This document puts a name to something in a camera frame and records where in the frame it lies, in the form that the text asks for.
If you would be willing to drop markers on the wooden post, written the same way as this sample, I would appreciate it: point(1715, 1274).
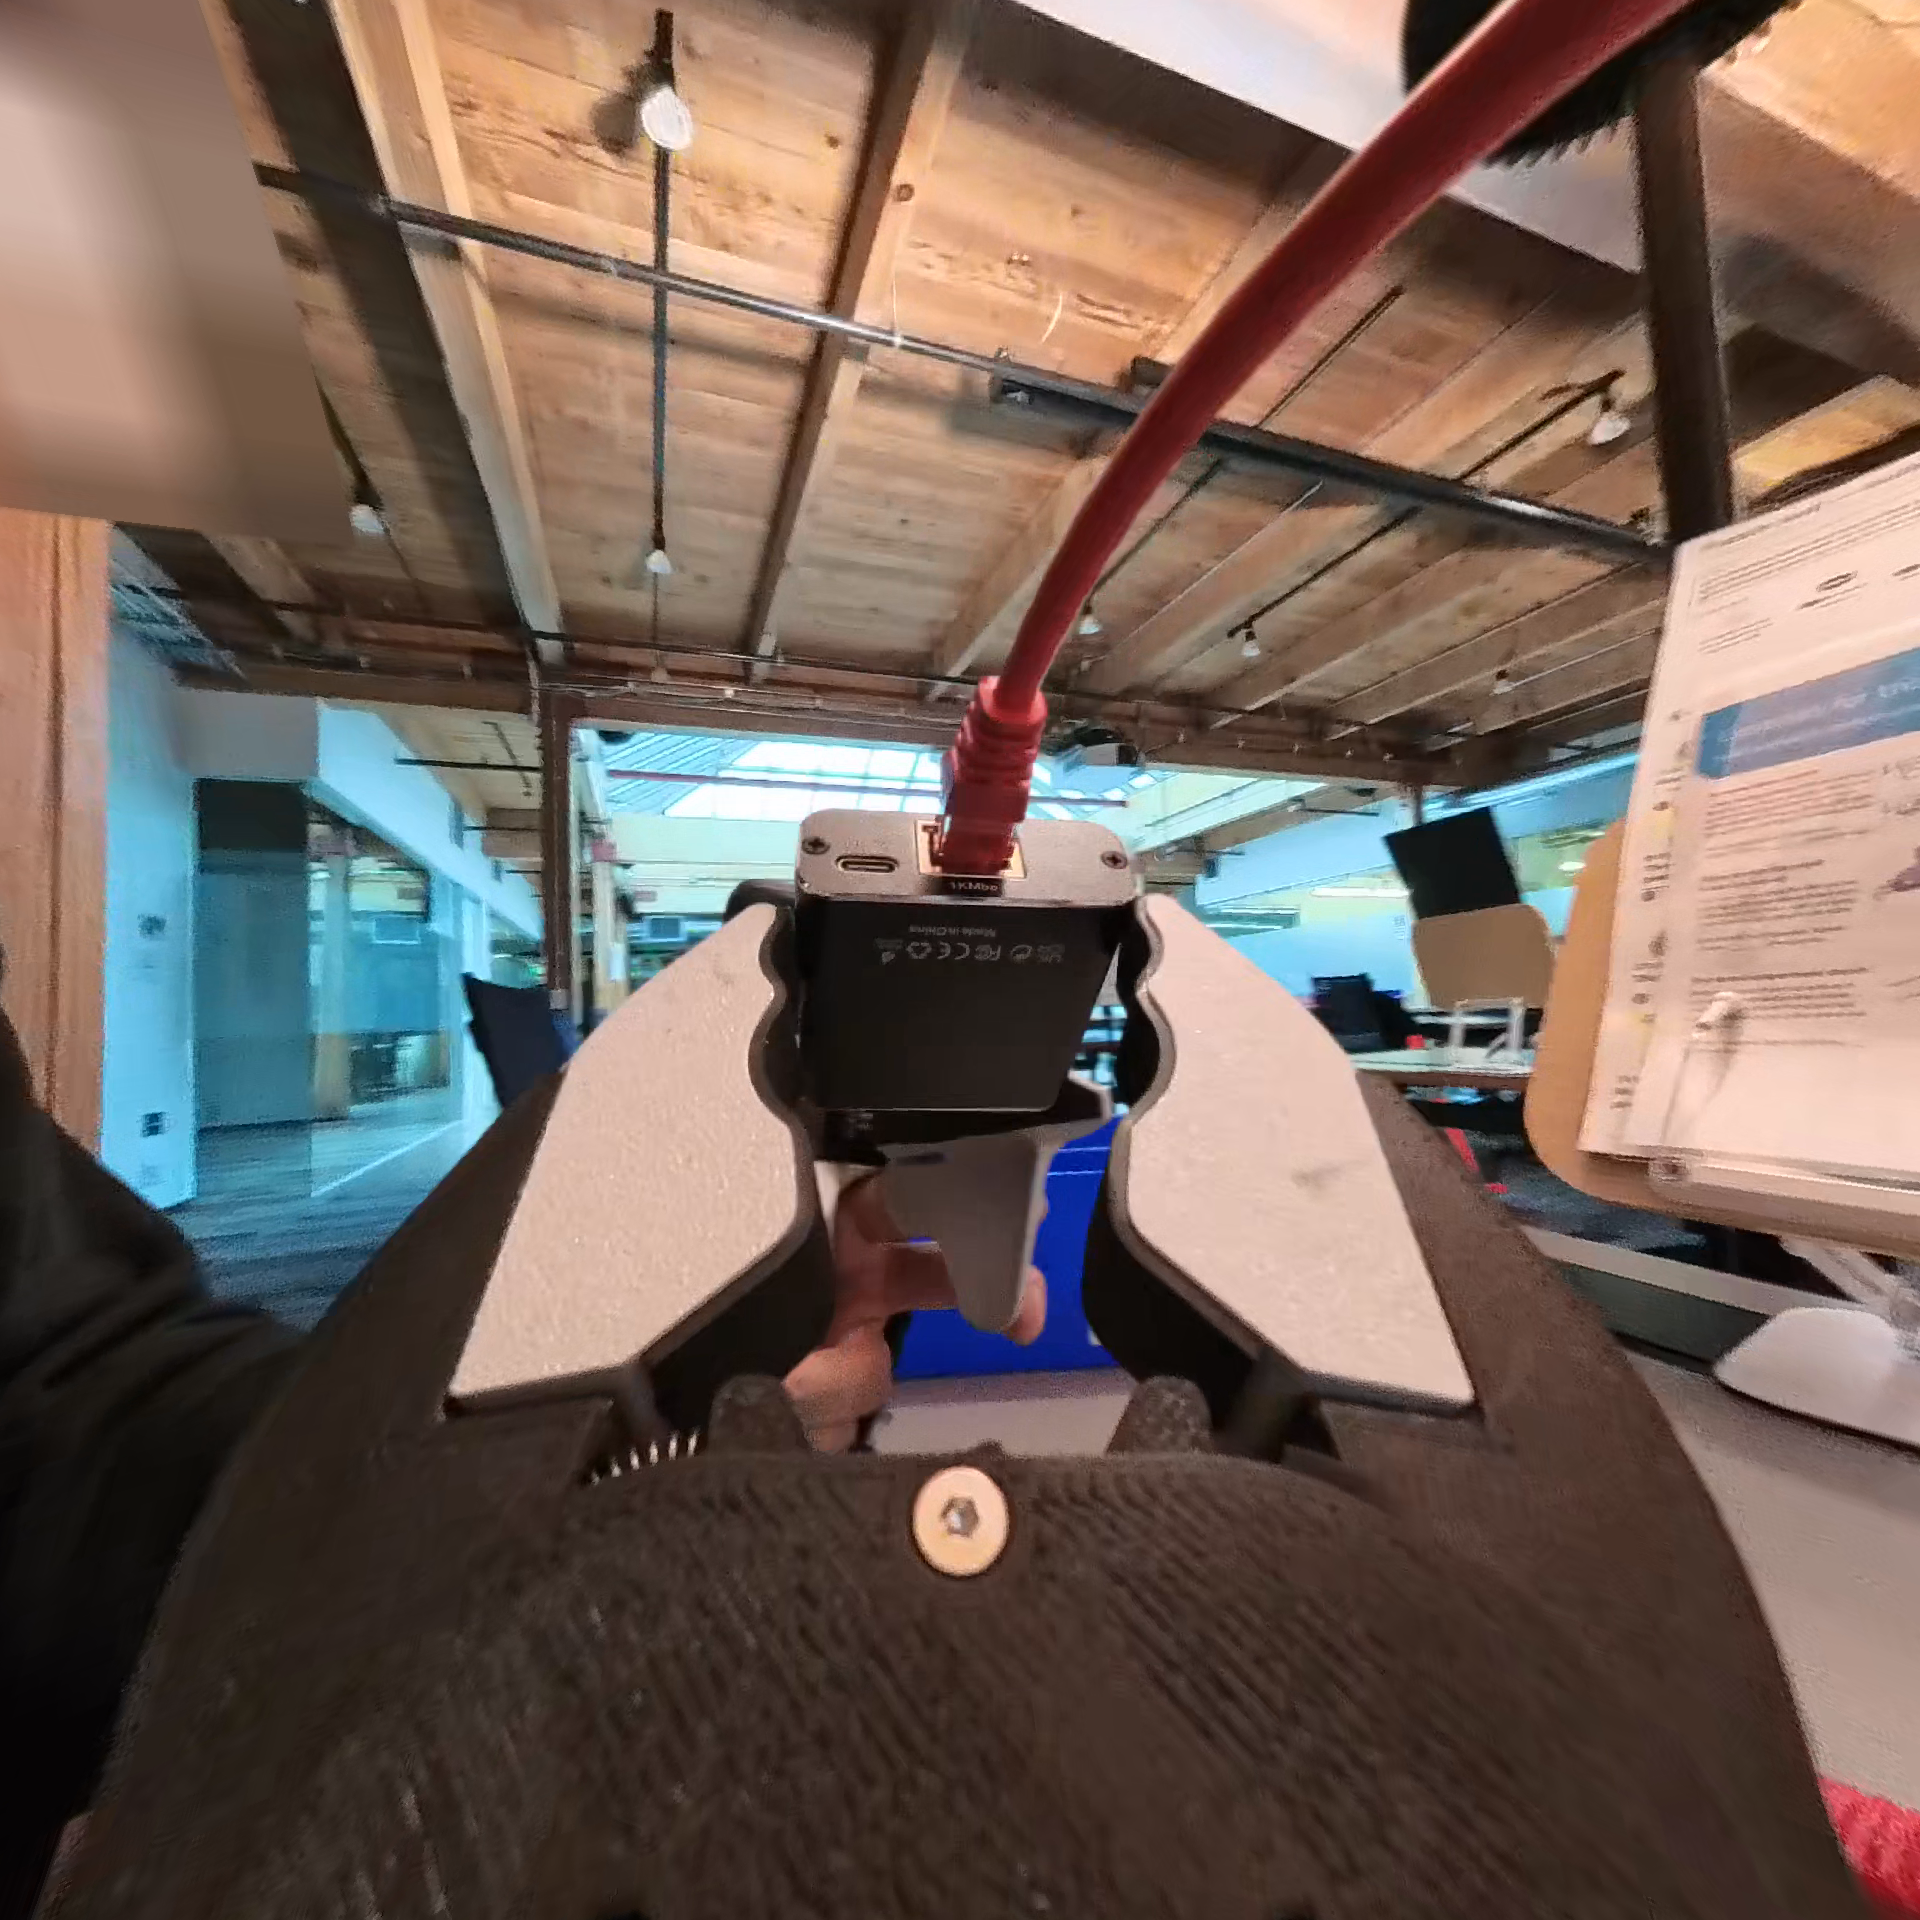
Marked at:
point(53, 825)

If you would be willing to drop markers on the black monitor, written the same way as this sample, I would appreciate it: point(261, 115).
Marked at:
point(1448, 863)

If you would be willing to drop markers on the white board stand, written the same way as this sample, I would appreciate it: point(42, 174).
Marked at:
point(1815, 1350)

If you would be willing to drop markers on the grey ethernet splitter box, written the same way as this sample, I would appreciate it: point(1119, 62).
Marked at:
point(944, 1005)

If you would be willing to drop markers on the person's left hand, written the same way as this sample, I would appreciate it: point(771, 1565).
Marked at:
point(862, 1274)

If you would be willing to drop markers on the rows of office desks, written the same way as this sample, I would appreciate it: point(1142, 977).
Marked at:
point(1425, 1064)

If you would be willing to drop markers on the grey desk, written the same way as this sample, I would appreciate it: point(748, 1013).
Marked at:
point(1771, 1575)

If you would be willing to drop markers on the ceiling projector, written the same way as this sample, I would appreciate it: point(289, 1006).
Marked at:
point(1099, 751)

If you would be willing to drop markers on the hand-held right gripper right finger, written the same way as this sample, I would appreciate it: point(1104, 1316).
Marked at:
point(1291, 1185)

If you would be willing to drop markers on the ceiling track lights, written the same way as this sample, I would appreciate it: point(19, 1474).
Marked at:
point(664, 117)

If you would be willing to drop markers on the cardboard-backed instruction sheet board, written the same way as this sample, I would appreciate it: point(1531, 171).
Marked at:
point(1771, 900)

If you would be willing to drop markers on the blue storage bin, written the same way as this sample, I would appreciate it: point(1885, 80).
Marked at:
point(1073, 1245)

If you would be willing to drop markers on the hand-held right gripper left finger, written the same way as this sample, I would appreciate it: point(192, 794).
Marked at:
point(644, 1185)

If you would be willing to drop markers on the cardboard panel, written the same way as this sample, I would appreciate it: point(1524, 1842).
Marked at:
point(1484, 960)

